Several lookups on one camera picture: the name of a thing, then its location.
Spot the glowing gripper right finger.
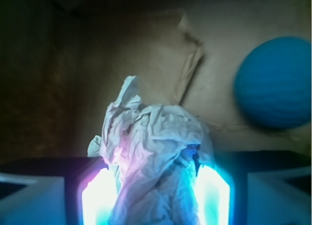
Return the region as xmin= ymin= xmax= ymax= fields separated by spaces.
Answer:
xmin=195 ymin=150 xmax=312 ymax=225

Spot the blue dimpled ball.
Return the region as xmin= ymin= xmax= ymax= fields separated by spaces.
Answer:
xmin=233 ymin=37 xmax=312 ymax=129

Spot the white paper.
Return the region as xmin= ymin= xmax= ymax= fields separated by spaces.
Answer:
xmin=87 ymin=76 xmax=214 ymax=225

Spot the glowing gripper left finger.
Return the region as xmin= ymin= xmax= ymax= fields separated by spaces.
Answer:
xmin=0 ymin=157 xmax=117 ymax=225

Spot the brown paper bag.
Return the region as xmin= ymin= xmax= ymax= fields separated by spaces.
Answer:
xmin=0 ymin=0 xmax=311 ymax=163

